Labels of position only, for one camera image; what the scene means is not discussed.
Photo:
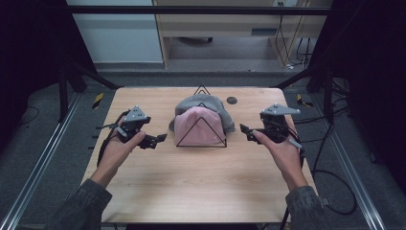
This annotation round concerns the pink knit hat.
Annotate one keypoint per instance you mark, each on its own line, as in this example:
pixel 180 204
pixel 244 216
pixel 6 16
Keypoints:
pixel 200 134

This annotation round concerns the aluminium rail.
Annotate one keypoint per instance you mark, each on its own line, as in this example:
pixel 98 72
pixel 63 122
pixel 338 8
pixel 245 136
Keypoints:
pixel 357 179
pixel 41 166

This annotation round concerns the white cabinet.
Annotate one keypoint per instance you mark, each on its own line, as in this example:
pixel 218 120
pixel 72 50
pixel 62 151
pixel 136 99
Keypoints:
pixel 118 38

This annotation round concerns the person's right hand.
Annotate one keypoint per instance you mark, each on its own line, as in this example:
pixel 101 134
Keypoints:
pixel 284 156

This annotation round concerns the dark round table cap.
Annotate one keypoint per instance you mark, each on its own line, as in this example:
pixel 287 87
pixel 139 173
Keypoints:
pixel 232 100

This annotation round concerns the black metal stand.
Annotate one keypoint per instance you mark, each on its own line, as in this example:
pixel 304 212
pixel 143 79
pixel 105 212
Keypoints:
pixel 328 92
pixel 63 92

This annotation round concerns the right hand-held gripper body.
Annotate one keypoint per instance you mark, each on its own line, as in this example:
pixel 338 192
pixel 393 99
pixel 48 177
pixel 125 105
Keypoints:
pixel 277 126

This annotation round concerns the grey knit hat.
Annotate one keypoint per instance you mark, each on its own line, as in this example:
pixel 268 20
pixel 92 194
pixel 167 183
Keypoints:
pixel 188 102

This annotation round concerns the person's left hand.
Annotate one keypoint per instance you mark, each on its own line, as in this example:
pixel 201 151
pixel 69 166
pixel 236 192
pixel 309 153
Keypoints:
pixel 116 153

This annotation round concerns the black horizontal frame bar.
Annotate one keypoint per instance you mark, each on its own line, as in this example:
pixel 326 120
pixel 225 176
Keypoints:
pixel 191 10

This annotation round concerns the yellow black tape strip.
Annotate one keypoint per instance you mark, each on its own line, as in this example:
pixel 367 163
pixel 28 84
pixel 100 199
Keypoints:
pixel 98 100
pixel 301 99

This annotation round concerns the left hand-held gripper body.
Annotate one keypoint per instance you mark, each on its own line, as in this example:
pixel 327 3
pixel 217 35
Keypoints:
pixel 134 119

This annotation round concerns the black curtain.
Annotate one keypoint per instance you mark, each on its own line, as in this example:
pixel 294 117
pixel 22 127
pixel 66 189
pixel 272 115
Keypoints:
pixel 373 80
pixel 28 48

